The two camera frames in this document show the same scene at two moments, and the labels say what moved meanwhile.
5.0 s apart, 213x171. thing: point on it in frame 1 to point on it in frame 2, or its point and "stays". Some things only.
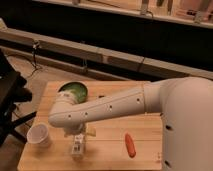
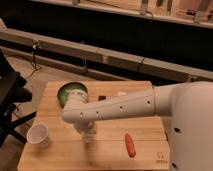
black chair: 13,90 stays
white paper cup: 38,134 stays
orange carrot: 130,145 stays
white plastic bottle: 78,144 to 89,137
